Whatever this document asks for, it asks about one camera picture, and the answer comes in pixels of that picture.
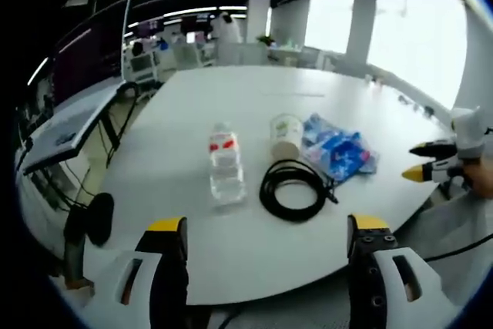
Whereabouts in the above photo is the person's right hand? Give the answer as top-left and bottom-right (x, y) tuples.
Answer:
(461, 154), (493, 200)

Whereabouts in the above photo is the clear plastic water bottle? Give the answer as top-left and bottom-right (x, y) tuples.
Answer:
(208, 121), (247, 207)

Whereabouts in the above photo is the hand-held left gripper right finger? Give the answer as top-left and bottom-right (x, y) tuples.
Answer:
(346, 213), (459, 329)

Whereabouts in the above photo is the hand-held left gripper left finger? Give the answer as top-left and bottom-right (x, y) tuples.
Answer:
(85, 216), (189, 329)

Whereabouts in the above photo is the white paper cup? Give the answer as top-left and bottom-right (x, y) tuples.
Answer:
(269, 112), (304, 160)

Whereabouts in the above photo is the blue plastic snack bag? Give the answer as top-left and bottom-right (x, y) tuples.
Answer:
(300, 112), (381, 183)

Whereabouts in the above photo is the dark monitor screen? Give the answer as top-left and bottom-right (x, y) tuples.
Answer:
(52, 0), (130, 106)

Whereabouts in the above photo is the white equipment cart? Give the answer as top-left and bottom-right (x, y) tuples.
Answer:
(129, 51), (161, 87)

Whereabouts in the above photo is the black office chair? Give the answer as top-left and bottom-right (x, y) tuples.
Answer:
(61, 191), (116, 291)

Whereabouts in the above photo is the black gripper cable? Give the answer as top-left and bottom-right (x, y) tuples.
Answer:
(423, 232), (493, 263)

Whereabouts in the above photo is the white side desk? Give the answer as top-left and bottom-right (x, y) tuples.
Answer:
(15, 81), (130, 175)

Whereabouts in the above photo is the white table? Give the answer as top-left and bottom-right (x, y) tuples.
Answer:
(82, 65), (463, 306)

